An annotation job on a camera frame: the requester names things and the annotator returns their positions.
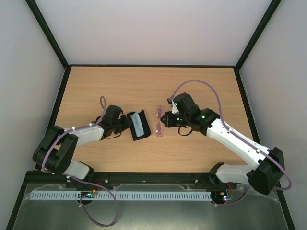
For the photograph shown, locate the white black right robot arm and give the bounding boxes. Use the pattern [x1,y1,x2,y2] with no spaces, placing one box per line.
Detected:
[156,106,284,195]

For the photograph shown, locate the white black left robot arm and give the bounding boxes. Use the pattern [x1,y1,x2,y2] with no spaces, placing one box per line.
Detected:
[32,105,131,180]

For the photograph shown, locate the black aluminium frame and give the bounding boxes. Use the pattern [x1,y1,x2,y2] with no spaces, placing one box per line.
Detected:
[7,0,295,230]

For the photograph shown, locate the light blue slotted cable duct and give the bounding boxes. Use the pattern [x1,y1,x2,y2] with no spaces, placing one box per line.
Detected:
[29,191,212,201]

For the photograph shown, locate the light blue cleaning cloth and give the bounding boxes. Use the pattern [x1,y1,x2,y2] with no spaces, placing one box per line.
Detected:
[130,113,144,137]

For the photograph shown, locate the black sunglasses case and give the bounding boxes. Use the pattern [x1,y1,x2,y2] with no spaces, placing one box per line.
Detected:
[127,110,151,141]

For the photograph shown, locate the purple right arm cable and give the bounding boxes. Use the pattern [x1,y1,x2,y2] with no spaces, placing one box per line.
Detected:
[169,79,293,207]

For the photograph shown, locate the pink sunglasses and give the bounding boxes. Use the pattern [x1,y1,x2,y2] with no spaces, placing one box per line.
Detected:
[156,105,165,138]

